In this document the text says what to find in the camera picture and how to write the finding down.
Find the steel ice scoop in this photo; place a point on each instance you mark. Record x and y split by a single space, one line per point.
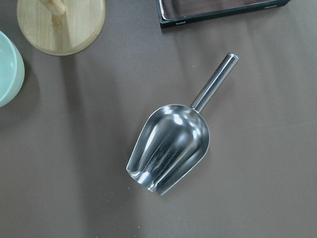
175 138

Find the wooden cup stand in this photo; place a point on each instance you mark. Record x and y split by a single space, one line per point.
61 27

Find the black framed wooden tray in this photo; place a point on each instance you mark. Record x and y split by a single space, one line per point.
173 13

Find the mint green bowl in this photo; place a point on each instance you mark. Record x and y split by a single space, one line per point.
12 70

